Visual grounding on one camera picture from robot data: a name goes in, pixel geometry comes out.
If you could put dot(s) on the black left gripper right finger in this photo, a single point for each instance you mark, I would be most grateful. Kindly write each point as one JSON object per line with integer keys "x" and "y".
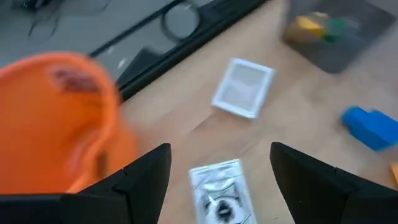
{"x": 326, "y": 196}

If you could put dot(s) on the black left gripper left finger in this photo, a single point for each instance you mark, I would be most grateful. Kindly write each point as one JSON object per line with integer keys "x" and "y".
{"x": 140, "y": 193}

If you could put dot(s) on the white framed card box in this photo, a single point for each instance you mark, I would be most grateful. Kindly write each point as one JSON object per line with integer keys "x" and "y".
{"x": 244, "y": 88}

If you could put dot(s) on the small dark green block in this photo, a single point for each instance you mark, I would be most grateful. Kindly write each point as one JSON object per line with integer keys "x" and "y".
{"x": 339, "y": 28}

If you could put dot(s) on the small yellow block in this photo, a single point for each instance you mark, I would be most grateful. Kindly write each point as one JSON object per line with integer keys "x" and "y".
{"x": 306, "y": 26}

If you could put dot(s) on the orange-yellow studded brick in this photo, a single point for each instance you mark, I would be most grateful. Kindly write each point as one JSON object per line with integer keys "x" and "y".
{"x": 395, "y": 174}

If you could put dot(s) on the white card packet blue print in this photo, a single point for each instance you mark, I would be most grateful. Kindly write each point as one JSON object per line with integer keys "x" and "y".
{"x": 217, "y": 186}

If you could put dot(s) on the blue rounded toy block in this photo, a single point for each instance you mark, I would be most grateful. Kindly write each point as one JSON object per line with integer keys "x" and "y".
{"x": 370, "y": 129}

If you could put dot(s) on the orange plastic bucket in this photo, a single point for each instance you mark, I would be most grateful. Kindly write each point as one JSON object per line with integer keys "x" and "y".
{"x": 46, "y": 130}

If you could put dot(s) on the black wedge panel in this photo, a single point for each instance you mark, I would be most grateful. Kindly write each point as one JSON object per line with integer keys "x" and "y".
{"x": 140, "y": 68}

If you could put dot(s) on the dark translucent plastic bin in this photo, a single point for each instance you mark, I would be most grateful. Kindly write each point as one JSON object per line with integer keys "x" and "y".
{"x": 339, "y": 56}

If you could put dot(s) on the black aluminium table frame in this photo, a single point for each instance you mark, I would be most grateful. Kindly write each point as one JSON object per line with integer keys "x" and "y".
{"x": 217, "y": 25}

